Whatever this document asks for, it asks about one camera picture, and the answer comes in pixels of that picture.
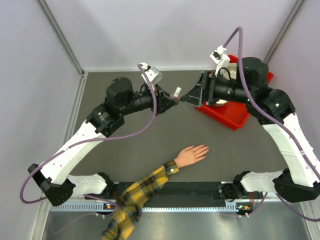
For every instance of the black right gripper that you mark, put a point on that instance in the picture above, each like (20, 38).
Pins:
(203, 91)

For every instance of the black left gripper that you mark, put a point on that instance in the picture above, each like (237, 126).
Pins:
(164, 102)

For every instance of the white nail polish cap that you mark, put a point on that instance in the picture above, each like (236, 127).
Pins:
(177, 91)

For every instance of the pink nail polish bottle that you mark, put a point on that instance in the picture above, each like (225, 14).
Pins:
(174, 97)

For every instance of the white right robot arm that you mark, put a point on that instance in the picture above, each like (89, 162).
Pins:
(275, 112)

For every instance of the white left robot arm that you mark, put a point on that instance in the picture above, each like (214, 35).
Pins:
(54, 178)

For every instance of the white tape roll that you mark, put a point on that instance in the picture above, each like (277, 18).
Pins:
(220, 103)

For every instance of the red plastic bin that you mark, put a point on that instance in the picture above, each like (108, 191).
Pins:
(233, 115)

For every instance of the beige ceramic cup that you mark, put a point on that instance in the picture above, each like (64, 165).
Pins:
(232, 68)

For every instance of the mannequin hand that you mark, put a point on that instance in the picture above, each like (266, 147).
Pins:
(191, 155)

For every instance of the yellow plaid sleeve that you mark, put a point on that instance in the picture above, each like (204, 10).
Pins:
(133, 199)

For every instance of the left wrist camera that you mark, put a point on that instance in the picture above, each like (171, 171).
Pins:
(153, 74)

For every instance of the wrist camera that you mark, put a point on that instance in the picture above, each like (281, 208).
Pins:
(153, 74)
(220, 57)

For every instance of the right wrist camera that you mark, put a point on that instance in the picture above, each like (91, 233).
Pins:
(220, 57)

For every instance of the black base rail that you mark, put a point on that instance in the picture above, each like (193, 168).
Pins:
(198, 195)

